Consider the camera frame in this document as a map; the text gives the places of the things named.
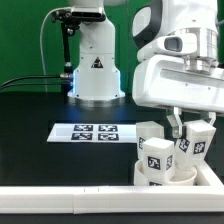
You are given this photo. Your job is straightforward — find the white marker sheet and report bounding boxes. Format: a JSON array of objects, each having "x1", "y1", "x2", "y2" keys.
[{"x1": 47, "y1": 123, "x2": 136, "y2": 143}]

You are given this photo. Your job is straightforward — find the black cables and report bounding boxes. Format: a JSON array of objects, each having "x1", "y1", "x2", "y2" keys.
[{"x1": 0, "y1": 74, "x2": 74, "y2": 92}]

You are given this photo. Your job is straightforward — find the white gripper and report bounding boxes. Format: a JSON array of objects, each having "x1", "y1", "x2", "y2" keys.
[{"x1": 132, "y1": 55, "x2": 224, "y2": 138}]

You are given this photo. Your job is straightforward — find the white round stool seat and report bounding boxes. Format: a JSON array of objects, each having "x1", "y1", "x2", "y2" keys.
[{"x1": 133, "y1": 160, "x2": 197, "y2": 186}]

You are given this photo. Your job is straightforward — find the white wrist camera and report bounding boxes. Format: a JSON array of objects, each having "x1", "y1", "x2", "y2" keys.
[{"x1": 137, "y1": 33, "x2": 197, "y2": 62}]

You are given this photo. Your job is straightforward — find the black camera on stand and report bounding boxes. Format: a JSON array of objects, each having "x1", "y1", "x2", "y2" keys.
[{"x1": 51, "y1": 7, "x2": 106, "y2": 90}]

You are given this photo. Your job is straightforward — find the white L-shaped fence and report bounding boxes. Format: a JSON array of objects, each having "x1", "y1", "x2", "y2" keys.
[{"x1": 0, "y1": 162, "x2": 224, "y2": 214}]

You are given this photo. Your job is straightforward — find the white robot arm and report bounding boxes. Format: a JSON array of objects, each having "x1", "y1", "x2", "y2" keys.
[{"x1": 66, "y1": 0, "x2": 224, "y2": 137}]

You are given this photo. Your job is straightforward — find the grey camera cable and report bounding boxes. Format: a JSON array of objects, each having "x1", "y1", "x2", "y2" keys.
[{"x1": 39, "y1": 7, "x2": 66, "y2": 94}]

